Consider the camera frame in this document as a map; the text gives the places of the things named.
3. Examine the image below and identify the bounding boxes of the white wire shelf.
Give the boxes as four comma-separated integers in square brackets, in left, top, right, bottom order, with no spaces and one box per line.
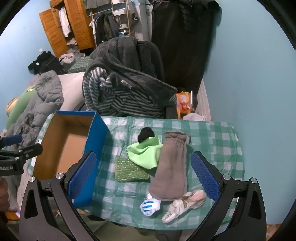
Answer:
[111,0,136,37]

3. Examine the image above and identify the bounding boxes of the black hanging coat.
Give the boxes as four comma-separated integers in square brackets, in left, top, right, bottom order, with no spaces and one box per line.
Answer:
[151,0,220,95]

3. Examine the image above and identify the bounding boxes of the dark hanging jackets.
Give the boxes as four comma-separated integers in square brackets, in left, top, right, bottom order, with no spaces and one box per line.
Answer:
[95,13,121,45]

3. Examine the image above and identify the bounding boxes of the black sock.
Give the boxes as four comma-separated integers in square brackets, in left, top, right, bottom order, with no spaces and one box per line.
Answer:
[137,127,155,143]

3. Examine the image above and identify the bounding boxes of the white hanging shirt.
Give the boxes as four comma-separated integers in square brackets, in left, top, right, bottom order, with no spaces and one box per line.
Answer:
[58,7,72,37]

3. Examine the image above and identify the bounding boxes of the green checked plastic tablecloth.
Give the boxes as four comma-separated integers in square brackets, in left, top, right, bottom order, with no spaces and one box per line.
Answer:
[26,115,245,231]

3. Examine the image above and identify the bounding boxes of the green sparkly sponge cloth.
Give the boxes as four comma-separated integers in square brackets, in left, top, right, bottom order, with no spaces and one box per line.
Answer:
[115,156,150,183]

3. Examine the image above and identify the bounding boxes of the green plush pillow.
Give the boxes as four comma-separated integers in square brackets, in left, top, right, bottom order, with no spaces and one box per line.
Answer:
[6,86,37,128]

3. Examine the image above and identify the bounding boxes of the grey clothes pile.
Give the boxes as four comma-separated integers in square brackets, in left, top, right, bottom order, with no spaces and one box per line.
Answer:
[59,52,80,65]

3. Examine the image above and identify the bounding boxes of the white pillow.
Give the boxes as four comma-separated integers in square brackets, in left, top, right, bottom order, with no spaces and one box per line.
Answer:
[57,72,87,112]

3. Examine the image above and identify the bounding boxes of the white glove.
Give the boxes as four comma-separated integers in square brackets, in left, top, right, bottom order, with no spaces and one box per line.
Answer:
[161,189,207,224]

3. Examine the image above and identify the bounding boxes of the white blue sock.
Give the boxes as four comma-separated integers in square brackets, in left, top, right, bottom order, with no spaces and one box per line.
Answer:
[139,193,161,217]

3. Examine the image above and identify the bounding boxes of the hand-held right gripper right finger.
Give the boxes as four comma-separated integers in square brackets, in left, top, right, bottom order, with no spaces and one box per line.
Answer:
[191,151,267,241]

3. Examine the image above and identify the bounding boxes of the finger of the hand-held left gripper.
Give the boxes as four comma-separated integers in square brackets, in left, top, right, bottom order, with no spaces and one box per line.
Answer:
[0,144,43,161]
[0,135,23,147]

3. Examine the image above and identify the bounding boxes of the blue cardboard box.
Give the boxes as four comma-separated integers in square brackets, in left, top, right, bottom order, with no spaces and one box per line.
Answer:
[32,110,109,209]

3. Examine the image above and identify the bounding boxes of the white pink bundle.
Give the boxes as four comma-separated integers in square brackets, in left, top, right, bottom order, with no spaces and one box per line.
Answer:
[179,93,191,110]

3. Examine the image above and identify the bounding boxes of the green checked blanket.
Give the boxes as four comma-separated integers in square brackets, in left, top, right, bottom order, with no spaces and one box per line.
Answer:
[68,57,91,74]

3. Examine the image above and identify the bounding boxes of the brown striped cloth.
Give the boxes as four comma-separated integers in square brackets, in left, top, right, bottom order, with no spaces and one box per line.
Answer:
[196,79,212,121]

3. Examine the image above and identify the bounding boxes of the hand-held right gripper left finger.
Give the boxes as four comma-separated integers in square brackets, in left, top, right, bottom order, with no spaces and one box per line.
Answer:
[19,151,97,241]

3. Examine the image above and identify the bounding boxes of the grey puffer jacket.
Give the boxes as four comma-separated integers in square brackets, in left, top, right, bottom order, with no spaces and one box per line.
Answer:
[7,71,64,149]

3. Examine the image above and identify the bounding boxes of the black clothes pile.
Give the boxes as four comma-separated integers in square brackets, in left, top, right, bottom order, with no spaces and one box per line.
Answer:
[28,51,67,75]

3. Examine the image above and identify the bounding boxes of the light grey cloth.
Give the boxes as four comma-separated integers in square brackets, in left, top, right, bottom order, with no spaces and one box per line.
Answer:
[183,113,206,121]

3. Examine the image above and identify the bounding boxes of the dark grey fleece robe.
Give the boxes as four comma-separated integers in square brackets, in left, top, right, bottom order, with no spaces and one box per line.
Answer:
[89,37,178,109]

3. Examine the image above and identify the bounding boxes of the grey sock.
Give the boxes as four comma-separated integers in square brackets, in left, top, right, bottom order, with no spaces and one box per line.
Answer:
[148,132,192,202]

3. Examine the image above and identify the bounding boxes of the light green microfibre cloth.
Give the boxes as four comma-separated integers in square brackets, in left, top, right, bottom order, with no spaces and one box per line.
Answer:
[126,137,163,171]

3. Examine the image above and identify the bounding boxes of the grey hanging clothes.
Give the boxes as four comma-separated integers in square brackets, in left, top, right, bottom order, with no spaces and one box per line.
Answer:
[84,0,111,10]

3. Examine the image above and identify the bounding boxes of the wooden louvred wardrobe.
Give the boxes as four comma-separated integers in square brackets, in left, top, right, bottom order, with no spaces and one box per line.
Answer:
[39,0,96,58]

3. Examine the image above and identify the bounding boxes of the grey striped fleece robe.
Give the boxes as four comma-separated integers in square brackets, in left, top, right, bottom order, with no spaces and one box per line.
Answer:
[82,67,166,118]

